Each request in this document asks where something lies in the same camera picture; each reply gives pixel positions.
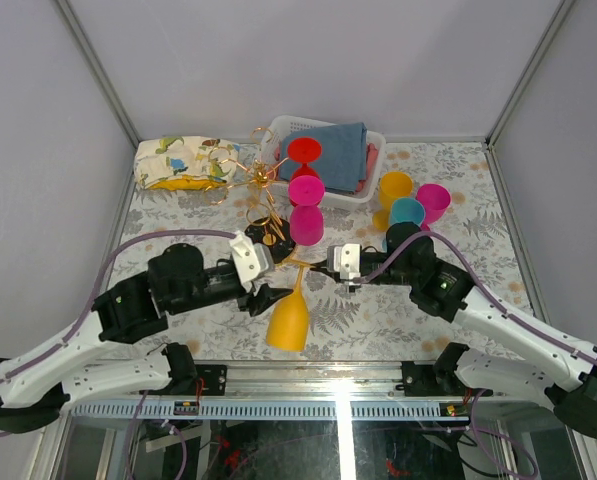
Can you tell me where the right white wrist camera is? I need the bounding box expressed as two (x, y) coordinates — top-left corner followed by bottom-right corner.
(326, 243), (361, 281)

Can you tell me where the blue folded cloth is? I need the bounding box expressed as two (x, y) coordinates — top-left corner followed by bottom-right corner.
(280, 122), (367, 193)

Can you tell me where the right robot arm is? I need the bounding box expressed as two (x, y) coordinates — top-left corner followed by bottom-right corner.
(312, 222), (597, 439)

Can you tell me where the white plastic basket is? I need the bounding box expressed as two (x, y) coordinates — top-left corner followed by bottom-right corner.
(262, 115), (386, 211)

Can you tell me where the magenta plastic goblet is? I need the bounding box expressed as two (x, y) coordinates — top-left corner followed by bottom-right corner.
(288, 175), (325, 246)
(416, 183), (451, 227)

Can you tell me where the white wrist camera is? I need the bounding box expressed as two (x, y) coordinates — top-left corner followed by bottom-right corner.
(229, 231), (275, 292)
(326, 243), (361, 281)

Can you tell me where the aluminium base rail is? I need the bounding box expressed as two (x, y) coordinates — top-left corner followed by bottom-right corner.
(70, 361), (469, 423)

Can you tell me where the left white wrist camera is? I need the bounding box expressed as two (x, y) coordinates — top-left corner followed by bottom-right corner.
(229, 231), (275, 292)

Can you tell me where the blue plastic goblet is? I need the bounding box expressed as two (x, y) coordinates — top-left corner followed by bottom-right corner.
(380, 197), (426, 230)

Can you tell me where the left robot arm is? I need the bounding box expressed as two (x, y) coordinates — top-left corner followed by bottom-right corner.
(0, 243), (292, 436)

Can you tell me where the yellow plastic goblet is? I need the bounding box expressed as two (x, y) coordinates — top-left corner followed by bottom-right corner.
(266, 257), (310, 352)
(372, 171), (414, 232)

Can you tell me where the gold wine glass rack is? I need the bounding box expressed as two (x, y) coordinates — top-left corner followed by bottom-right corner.
(202, 127), (296, 265)

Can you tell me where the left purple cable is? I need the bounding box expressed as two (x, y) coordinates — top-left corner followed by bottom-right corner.
(0, 229), (236, 441)

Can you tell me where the dinosaur print cloth bag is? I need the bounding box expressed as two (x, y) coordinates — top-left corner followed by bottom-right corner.
(133, 136), (240, 191)

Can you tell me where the red plastic wine glass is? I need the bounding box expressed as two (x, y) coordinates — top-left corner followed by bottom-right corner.
(287, 137), (322, 181)

